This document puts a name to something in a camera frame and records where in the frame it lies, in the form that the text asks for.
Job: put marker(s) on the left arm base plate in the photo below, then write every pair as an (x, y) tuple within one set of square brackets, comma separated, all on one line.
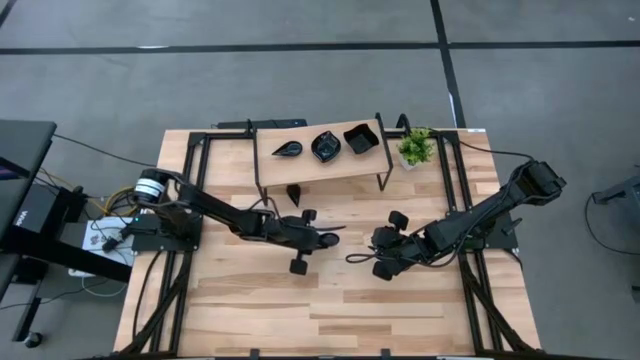
[(150, 245)]

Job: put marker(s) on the black clamp bracket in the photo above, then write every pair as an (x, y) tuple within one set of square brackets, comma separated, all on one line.
[(255, 353), (385, 353)]

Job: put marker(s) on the wooden shelf with black legs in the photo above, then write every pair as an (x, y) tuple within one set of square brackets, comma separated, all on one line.
[(320, 170)]

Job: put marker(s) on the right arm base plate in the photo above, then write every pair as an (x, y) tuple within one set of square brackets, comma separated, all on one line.
[(505, 240)]

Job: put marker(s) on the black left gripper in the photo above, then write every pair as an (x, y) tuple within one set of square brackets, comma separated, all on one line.
[(300, 235)]

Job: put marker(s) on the black computer case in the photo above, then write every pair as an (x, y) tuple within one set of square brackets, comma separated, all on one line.
[(35, 210)]

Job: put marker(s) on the black side desk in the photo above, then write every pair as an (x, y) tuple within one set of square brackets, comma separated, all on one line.
[(25, 145)]

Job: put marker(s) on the black leaf-shaped mini plate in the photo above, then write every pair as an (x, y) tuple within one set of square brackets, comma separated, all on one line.
[(326, 146)]

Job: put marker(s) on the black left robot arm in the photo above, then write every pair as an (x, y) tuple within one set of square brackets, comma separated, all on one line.
[(215, 210)]

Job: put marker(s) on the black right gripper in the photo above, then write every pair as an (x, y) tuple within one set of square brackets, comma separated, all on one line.
[(400, 247)]

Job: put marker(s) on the black caster wheel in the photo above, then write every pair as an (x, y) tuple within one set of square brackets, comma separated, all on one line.
[(34, 340)]

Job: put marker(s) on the black metal rig frame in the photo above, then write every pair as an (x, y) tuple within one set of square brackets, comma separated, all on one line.
[(196, 138)]

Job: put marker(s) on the black square wavy mini plate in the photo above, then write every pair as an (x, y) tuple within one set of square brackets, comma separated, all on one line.
[(361, 139)]

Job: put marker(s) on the green plant in white pot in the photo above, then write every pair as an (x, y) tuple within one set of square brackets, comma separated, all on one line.
[(415, 146)]

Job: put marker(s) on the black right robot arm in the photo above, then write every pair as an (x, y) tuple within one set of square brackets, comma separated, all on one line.
[(480, 215)]

